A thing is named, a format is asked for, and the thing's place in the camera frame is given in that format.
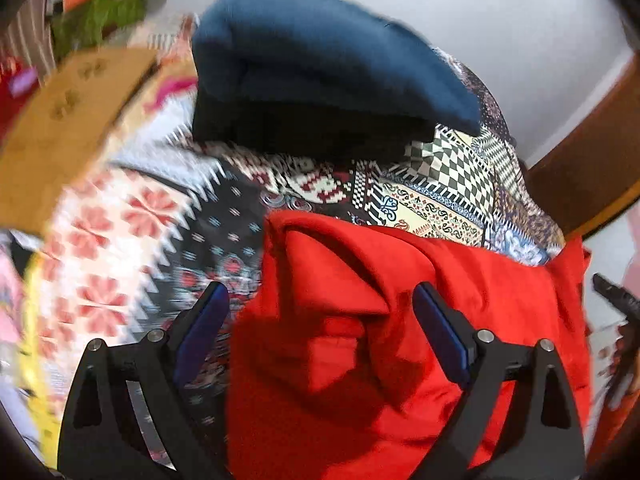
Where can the red zip jacket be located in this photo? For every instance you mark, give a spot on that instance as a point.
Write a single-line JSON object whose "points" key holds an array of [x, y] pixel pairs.
{"points": [[350, 335]]}

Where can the pile of colourful clothes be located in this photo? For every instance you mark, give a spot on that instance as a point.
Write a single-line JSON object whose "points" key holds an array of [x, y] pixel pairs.
{"points": [[30, 335]]}

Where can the green patterned cloth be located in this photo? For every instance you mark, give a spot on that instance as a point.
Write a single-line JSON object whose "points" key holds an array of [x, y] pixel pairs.
{"points": [[100, 20]]}

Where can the wooden lap desk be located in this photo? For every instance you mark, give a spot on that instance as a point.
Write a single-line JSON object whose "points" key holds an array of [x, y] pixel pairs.
{"points": [[65, 125]]}

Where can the striped brown curtain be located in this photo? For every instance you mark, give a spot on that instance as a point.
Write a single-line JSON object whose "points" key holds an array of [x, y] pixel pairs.
{"points": [[27, 35]]}

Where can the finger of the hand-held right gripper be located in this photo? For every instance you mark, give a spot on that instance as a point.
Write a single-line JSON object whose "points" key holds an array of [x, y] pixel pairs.
{"points": [[617, 295]]}

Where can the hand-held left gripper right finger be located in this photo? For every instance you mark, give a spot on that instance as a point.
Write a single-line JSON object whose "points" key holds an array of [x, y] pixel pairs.
{"points": [[442, 330]]}

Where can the folded blue garment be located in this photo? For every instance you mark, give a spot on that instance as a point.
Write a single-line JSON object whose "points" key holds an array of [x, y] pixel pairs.
{"points": [[310, 60]]}

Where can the red plush toy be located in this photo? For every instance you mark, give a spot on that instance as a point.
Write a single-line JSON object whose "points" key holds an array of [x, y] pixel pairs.
{"points": [[15, 95]]}

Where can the patchwork patterned blanket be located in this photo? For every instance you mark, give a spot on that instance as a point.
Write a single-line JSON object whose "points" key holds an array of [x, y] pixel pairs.
{"points": [[150, 210]]}

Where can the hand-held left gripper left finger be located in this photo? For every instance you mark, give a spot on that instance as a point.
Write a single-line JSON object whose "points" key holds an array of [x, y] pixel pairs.
{"points": [[200, 332]]}

